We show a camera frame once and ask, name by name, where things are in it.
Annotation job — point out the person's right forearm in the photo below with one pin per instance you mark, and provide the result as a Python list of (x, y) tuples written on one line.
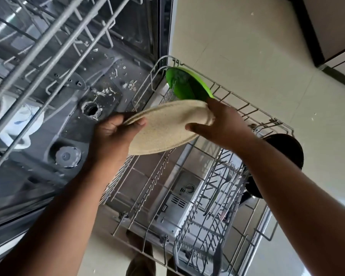
[(290, 204)]

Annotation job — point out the silver dishwasher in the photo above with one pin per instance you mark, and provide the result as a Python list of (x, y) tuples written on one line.
[(69, 132)]

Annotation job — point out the person's left forearm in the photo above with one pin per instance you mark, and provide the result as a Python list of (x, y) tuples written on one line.
[(60, 227)]

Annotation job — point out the beige speckled round plate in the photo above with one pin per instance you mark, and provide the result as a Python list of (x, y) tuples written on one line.
[(161, 129)]

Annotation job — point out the white floral teacup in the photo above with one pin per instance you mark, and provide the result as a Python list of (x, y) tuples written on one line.
[(17, 132)]

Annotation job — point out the black frying pan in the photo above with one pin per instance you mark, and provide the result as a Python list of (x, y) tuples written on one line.
[(287, 149)]

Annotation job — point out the dark cutlery basket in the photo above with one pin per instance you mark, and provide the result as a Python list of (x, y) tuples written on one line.
[(217, 257)]

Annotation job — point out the person's left hand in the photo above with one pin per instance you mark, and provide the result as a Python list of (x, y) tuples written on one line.
[(109, 143)]

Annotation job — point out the person's khaki trousers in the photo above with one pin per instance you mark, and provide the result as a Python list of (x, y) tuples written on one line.
[(141, 267)]

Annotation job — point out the beige base cabinet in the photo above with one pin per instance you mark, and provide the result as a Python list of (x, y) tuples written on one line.
[(333, 20)]

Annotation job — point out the person's right hand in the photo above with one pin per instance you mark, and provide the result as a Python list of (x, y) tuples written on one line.
[(227, 129)]

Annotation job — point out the green plate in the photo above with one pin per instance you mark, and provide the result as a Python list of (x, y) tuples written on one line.
[(187, 83)]

